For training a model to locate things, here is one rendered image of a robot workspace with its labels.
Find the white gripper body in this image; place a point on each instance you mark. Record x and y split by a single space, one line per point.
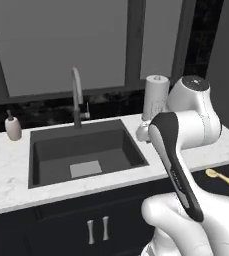
142 132

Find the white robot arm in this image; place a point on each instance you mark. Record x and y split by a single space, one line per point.
199 126

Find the black open drawer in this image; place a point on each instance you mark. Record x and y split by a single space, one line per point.
212 186

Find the tan pizza cutter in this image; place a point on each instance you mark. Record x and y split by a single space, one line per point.
224 178

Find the white paper towel roll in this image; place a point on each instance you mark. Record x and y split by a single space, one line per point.
156 95

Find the dark grey sink basin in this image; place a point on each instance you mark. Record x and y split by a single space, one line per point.
86 153

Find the grey sink tap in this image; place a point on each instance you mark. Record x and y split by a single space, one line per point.
76 100

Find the black cupboard door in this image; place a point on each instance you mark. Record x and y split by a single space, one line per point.
62 233
126 226

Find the grey framed window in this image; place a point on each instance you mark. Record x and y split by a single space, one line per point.
69 43

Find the beige soap dispenser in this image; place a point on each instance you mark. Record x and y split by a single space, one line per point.
13 128

